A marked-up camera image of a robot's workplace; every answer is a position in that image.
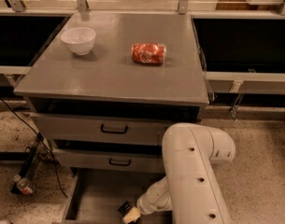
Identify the black floor stand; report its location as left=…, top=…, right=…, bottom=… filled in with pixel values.
left=10, top=133, right=43, bottom=194

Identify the black rxbar chocolate bar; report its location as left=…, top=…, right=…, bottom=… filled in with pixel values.
left=118, top=202, right=132, bottom=217

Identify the right black bin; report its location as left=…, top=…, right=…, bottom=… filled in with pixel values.
left=193, top=19, right=285, bottom=74

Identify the grey drawer cabinet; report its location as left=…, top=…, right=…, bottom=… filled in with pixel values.
left=13, top=12, right=210, bottom=179

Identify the grey bottom drawer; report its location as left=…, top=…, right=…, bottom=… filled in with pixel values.
left=52, top=169, right=163, bottom=224

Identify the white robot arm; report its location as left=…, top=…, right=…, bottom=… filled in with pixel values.
left=120, top=123, right=235, bottom=224

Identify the black cable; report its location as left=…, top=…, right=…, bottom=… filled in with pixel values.
left=0, top=96, right=69, bottom=200

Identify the left black bin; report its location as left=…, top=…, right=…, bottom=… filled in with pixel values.
left=0, top=15, right=68, bottom=66

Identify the crushed red soda can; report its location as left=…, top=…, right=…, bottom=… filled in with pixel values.
left=131, top=43, right=166, bottom=64

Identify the grey drawer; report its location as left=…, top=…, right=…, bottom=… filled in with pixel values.
left=53, top=141, right=164, bottom=173
left=31, top=113, right=171, bottom=146
left=52, top=169, right=163, bottom=224

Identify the white bowl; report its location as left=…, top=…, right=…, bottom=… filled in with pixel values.
left=60, top=27, right=96, bottom=55

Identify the plastic water bottle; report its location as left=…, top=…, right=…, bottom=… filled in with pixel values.
left=13, top=175, right=35, bottom=195

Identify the grey top drawer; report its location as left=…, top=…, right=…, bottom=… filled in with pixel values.
left=31, top=113, right=171, bottom=146

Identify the black bin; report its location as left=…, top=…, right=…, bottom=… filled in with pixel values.
left=0, top=15, right=68, bottom=66
left=193, top=19, right=285, bottom=74

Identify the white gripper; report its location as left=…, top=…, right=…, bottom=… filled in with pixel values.
left=122, top=194, right=172, bottom=224

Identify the grey middle drawer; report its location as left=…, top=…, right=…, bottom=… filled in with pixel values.
left=53, top=141, right=164, bottom=173

